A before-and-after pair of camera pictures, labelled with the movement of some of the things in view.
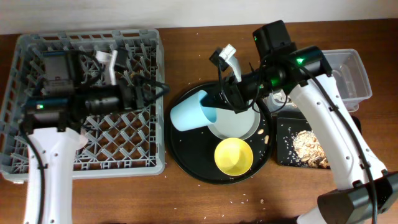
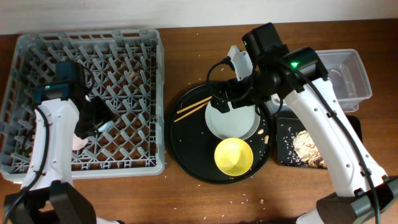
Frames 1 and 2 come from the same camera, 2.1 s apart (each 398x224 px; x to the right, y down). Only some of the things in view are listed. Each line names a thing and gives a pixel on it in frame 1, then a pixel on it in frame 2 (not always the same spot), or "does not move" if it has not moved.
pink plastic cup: (83, 140) does not move
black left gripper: (138, 98) to (85, 130)
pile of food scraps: (309, 149) does not move
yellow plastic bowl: (234, 157) does not move
